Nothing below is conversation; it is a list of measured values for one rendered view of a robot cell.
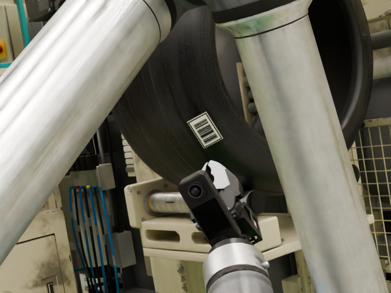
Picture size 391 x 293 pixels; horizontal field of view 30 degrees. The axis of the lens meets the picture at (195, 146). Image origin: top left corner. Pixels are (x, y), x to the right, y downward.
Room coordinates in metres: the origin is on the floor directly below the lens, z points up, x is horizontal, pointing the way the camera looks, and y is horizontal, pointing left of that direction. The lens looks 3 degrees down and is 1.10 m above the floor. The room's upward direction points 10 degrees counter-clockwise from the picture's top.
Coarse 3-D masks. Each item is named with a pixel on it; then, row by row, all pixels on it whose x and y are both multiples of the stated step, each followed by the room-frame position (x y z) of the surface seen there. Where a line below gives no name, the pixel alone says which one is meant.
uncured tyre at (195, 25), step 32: (320, 0) 1.69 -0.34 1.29; (352, 0) 1.56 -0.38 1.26; (192, 32) 1.29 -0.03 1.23; (320, 32) 1.73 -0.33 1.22; (352, 32) 1.57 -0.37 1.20; (160, 64) 1.30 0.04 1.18; (192, 64) 1.29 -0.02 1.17; (352, 64) 1.57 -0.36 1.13; (128, 96) 1.40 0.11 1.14; (160, 96) 1.32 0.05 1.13; (192, 96) 1.30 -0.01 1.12; (224, 96) 1.31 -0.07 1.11; (352, 96) 1.54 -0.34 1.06; (128, 128) 1.44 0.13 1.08; (160, 128) 1.36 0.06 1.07; (224, 128) 1.31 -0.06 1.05; (256, 128) 1.73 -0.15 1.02; (352, 128) 1.52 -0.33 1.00; (160, 160) 1.44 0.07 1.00; (192, 160) 1.37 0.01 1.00; (224, 160) 1.34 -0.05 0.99; (256, 160) 1.35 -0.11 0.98
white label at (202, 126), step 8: (192, 120) 1.30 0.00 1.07; (200, 120) 1.30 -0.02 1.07; (208, 120) 1.30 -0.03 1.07; (192, 128) 1.31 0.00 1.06; (200, 128) 1.31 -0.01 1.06; (208, 128) 1.31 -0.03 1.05; (216, 128) 1.31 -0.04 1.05; (200, 136) 1.31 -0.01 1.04; (208, 136) 1.31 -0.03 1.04; (216, 136) 1.31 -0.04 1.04; (208, 144) 1.32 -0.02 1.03
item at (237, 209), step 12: (228, 192) 1.10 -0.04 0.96; (228, 204) 1.08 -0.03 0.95; (240, 204) 1.09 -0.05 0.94; (240, 216) 1.08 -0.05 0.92; (252, 216) 1.12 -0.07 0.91; (240, 228) 1.08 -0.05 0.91; (252, 228) 1.09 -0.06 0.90; (228, 240) 1.02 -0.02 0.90; (240, 240) 1.02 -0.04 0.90; (252, 240) 1.11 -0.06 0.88
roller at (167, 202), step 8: (160, 192) 1.61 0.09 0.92; (168, 192) 1.58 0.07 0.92; (176, 192) 1.56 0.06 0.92; (248, 192) 1.37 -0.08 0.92; (256, 192) 1.36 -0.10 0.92; (152, 200) 1.61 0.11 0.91; (160, 200) 1.58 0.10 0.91; (168, 200) 1.56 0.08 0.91; (176, 200) 1.54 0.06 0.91; (240, 200) 1.37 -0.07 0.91; (248, 200) 1.36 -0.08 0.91; (256, 200) 1.36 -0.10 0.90; (264, 200) 1.37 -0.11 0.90; (152, 208) 1.61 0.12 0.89; (160, 208) 1.59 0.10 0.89; (168, 208) 1.56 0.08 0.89; (176, 208) 1.54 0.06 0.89; (184, 208) 1.52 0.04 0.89; (256, 208) 1.36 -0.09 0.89; (264, 208) 1.37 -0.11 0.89
